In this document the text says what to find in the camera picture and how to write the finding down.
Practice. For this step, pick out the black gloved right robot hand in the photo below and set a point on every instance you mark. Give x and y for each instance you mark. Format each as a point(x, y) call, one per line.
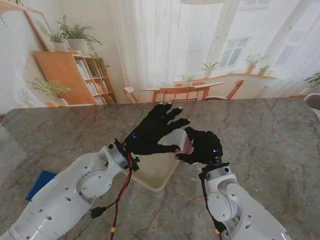
point(205, 147)

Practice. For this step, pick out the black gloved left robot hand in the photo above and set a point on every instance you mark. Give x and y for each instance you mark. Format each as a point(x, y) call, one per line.
point(150, 135)

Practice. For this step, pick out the pink square jar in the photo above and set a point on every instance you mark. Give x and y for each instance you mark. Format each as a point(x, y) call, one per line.
point(188, 147)

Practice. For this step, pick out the white square jar cap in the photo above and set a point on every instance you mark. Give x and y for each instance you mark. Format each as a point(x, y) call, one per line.
point(176, 138)

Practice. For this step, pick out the cream baking tray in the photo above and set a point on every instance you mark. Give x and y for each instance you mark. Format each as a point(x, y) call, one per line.
point(155, 172)

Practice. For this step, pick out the blue plastic scraper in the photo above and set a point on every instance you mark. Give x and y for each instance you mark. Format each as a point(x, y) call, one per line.
point(41, 182)

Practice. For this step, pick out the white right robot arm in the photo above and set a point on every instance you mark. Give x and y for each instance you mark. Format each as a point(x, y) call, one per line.
point(232, 205)

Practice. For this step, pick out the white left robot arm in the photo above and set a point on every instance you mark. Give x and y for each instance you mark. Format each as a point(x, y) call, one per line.
point(75, 192)

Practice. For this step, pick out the printed room scene backdrop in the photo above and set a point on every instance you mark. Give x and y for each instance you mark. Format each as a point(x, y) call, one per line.
point(155, 50)

